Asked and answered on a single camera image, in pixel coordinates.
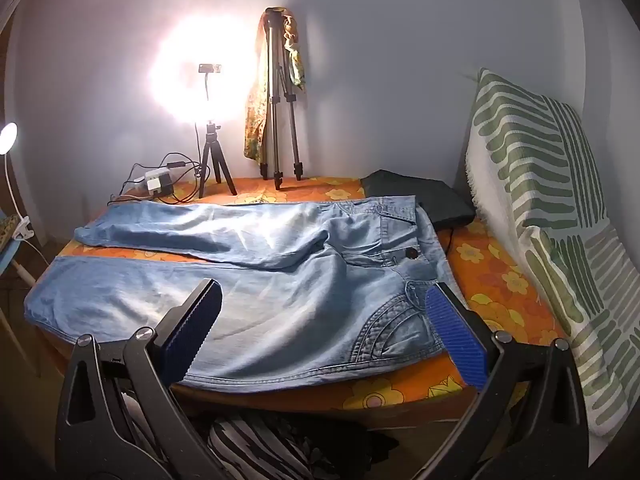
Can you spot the light blue denim pants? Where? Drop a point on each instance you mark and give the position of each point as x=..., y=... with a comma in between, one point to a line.
x=300, y=285

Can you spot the orange floral bedsheet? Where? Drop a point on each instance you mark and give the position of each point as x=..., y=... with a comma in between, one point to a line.
x=500, y=280

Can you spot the small black tripod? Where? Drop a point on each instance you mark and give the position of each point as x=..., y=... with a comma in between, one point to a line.
x=212, y=142

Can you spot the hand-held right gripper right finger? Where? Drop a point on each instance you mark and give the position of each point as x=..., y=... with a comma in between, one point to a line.
x=457, y=340

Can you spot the green striped white blanket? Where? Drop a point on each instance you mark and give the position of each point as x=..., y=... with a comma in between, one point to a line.
x=525, y=160

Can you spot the green patterned cloth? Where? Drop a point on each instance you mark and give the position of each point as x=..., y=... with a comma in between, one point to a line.
x=6, y=230

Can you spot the black power adapter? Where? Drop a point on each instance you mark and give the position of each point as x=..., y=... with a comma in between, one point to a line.
x=165, y=190

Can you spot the white clip lamp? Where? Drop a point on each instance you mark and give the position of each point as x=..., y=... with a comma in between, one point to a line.
x=7, y=135

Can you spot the person's black white striped clothing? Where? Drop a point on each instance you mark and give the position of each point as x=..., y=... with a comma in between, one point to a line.
x=250, y=445

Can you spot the yellow floral cloth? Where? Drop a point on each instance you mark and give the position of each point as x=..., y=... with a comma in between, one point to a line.
x=255, y=120

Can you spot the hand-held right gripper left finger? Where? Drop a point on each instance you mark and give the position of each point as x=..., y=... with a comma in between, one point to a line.
x=192, y=332

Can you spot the tall black tripod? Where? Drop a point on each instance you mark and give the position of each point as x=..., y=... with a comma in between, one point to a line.
x=274, y=85

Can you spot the blue board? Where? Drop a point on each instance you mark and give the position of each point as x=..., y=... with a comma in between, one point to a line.
x=10, y=260

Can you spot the white clamp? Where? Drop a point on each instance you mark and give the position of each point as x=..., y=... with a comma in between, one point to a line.
x=22, y=227

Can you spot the white power strip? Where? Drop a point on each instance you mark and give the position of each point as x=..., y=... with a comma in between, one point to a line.
x=155, y=177

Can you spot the dark folded fabric bag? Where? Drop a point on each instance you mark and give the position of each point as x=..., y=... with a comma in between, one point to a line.
x=425, y=195

